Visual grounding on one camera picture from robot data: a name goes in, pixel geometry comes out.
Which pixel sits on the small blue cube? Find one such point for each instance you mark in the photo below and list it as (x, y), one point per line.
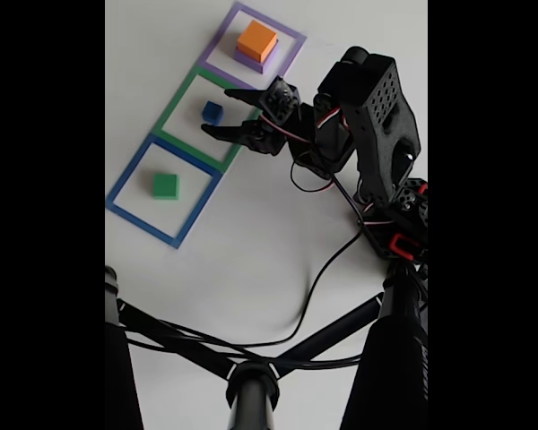
(211, 112)

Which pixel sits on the large purple block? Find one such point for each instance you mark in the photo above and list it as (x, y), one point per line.
(269, 60)

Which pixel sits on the orange block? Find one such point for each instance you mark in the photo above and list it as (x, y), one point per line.
(255, 38)

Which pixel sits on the green cube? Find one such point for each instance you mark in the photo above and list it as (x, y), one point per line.
(165, 186)

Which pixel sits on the red clamp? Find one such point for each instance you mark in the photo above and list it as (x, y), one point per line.
(396, 244)

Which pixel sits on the black tripod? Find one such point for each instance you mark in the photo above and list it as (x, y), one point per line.
(394, 358)

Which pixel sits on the purple square frame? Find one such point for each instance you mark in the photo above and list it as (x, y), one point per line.
(215, 45)

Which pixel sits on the green square frame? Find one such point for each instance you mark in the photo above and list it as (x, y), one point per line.
(170, 114)

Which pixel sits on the blue square frame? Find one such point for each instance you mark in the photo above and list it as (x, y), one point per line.
(125, 197)

